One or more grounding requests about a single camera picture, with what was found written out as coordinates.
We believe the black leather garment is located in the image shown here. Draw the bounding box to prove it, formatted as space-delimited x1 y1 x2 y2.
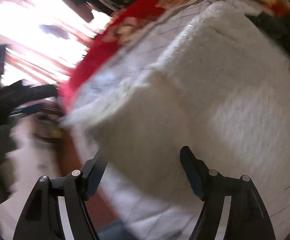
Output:
245 11 290 55

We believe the red floral blanket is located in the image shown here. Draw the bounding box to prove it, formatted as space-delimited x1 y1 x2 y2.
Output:
57 0 290 113

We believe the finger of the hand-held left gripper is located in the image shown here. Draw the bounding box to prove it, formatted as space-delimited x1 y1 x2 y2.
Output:
10 103 45 118
17 80 60 102

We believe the pink striped curtain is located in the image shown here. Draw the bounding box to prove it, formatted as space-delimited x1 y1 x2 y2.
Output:
0 0 115 85

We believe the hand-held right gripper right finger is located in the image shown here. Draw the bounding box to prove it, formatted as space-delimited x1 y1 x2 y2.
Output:
180 146 276 240

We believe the white dotted-grid printed bed sheet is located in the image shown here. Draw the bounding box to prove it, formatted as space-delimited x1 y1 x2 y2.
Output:
70 0 290 240

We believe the white fuzzy knit garment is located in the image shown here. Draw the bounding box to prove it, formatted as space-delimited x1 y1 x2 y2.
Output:
60 1 290 205

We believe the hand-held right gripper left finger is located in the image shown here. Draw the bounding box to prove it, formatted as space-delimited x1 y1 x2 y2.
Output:
13 150 109 240

